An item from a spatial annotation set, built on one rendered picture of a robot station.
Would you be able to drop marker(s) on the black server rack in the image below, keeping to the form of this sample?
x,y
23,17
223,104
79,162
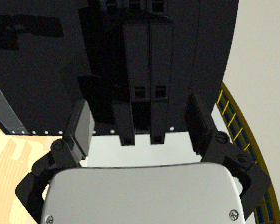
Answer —
x,y
53,52

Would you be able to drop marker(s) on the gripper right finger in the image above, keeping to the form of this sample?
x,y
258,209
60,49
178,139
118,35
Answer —
x,y
214,146

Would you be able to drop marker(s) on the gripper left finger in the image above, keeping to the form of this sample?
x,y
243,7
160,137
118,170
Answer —
x,y
66,152

